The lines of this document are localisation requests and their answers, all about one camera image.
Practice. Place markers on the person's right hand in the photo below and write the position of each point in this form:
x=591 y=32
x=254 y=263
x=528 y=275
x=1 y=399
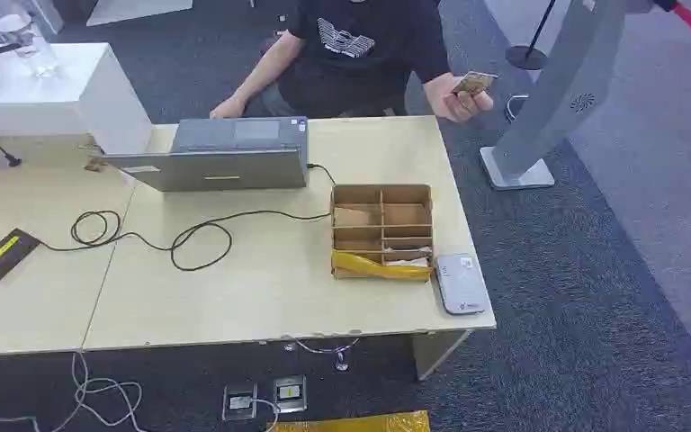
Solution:
x=227 y=108

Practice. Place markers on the person's left hand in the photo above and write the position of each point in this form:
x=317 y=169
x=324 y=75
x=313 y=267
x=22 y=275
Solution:
x=450 y=104

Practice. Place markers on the golden card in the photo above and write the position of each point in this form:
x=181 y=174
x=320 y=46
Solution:
x=474 y=82

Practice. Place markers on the grey laptop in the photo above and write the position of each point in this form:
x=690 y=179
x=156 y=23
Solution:
x=232 y=170

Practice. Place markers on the person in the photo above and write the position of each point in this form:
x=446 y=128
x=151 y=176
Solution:
x=351 y=77

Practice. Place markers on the wooden card box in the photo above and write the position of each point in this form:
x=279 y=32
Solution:
x=406 y=214

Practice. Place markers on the grey kiosk stand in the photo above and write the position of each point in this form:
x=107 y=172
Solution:
x=566 y=77

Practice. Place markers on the white platform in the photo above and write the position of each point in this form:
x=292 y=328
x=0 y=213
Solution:
x=137 y=9

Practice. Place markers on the white card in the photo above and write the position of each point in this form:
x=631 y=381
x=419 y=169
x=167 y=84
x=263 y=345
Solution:
x=408 y=261

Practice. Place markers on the white cabinet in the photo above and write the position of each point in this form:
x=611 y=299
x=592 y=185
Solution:
x=53 y=101

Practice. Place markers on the yellow tape strip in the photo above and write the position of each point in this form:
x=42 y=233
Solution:
x=375 y=269

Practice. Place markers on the grey card reader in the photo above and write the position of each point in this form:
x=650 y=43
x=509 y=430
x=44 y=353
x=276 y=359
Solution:
x=462 y=286

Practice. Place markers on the clear glass container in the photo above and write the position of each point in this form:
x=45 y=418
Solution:
x=26 y=44

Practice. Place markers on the small black antenna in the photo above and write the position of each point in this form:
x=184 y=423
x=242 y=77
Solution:
x=10 y=160

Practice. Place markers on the pale desk leg panel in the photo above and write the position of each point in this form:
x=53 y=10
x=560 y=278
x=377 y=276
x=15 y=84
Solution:
x=432 y=355

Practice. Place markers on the black power adapter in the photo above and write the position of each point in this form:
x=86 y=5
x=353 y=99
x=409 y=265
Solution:
x=6 y=253

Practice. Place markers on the yellow plastic bag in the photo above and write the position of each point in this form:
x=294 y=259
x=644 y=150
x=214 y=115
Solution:
x=351 y=423

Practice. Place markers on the black stanchion post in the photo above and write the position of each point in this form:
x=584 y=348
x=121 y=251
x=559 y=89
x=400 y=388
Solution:
x=525 y=58

